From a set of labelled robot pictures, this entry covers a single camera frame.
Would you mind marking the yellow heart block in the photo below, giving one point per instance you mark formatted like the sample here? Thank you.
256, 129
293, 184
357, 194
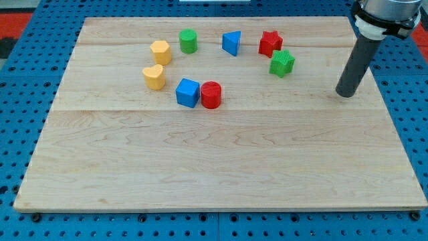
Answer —
154, 77

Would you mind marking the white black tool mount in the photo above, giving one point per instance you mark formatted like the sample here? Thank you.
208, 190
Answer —
377, 19

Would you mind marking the red cylinder block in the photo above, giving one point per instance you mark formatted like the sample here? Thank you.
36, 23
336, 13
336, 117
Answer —
211, 94

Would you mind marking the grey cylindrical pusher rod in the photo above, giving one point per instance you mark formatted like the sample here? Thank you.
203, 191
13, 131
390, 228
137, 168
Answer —
356, 66

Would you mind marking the red star block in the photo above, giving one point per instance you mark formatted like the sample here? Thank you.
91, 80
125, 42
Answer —
269, 42

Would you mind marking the light wooden board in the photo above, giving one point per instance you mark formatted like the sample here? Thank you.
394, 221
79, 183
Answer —
110, 144

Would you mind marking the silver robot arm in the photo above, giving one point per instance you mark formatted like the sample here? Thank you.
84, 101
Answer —
375, 20

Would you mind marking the blue triangle block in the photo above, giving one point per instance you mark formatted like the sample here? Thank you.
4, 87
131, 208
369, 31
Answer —
231, 42

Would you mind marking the yellow hexagon block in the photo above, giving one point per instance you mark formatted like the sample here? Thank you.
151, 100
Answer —
161, 52

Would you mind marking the green cylinder block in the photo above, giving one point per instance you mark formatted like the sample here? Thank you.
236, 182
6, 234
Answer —
188, 41

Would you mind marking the green star block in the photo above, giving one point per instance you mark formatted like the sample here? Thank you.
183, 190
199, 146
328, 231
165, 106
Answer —
282, 63

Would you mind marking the blue cube block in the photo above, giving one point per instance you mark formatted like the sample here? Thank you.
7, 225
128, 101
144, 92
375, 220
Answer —
188, 93

